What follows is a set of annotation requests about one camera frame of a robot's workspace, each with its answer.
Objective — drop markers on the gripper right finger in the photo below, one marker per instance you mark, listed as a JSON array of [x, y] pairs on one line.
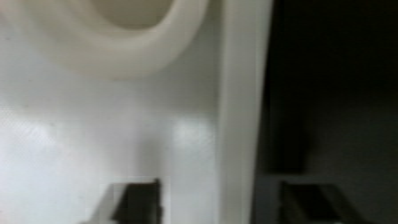
[[312, 205]]

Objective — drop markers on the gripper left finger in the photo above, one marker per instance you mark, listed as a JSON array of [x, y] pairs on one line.
[[129, 205]]

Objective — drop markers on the white square tabletop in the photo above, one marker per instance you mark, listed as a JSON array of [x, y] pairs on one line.
[[129, 101]]

